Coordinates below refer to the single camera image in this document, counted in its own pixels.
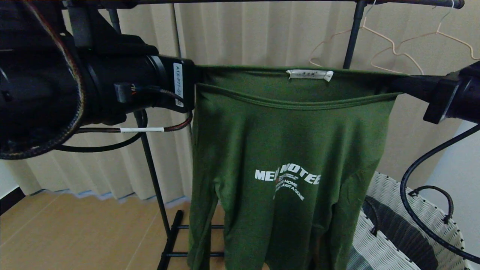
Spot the green long-sleeved shirt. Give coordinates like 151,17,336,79
187,66,409,270

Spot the pink clothes hanger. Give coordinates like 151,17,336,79
309,0,424,75
371,0,480,74

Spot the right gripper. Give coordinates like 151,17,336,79
424,62,480,124

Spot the white laundry basket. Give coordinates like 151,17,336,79
347,172,469,270

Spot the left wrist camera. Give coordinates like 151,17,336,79
62,0,160,57

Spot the beige curtain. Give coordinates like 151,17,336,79
4,0,480,205

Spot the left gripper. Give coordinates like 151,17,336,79
84,54,197,126

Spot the black clothes rack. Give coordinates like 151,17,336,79
62,0,465,270

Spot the black cable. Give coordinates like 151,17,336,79
54,111,149,153
399,124,480,264

